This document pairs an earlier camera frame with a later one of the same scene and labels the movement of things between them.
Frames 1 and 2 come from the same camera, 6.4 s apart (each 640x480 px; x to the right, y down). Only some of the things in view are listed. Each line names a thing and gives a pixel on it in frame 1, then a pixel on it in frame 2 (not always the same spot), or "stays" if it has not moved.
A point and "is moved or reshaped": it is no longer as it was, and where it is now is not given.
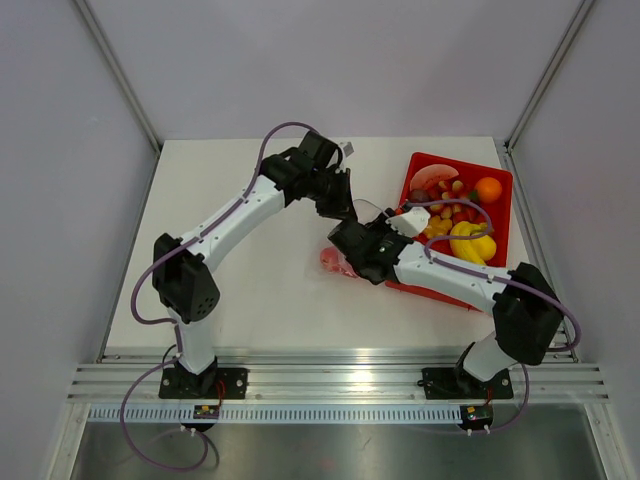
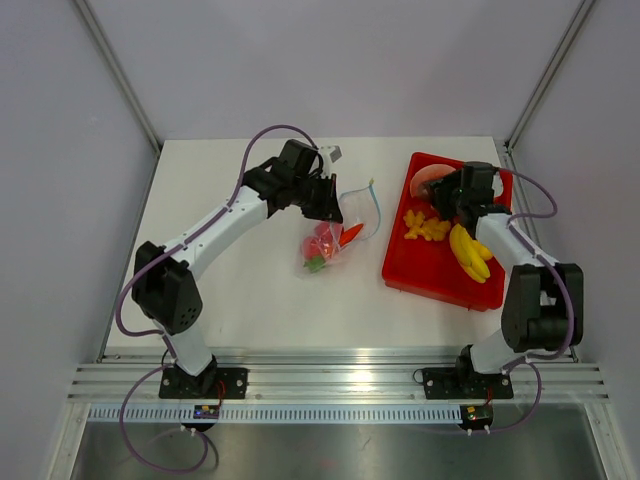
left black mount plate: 217,383 stays
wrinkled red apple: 329,257 -> 311,247
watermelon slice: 431,174 stays
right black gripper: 383,222 -> 443,208
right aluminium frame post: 578,16 stays
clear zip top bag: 336,258 is moved or reshaped
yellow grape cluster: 438,227 stays
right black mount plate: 441,383 stays
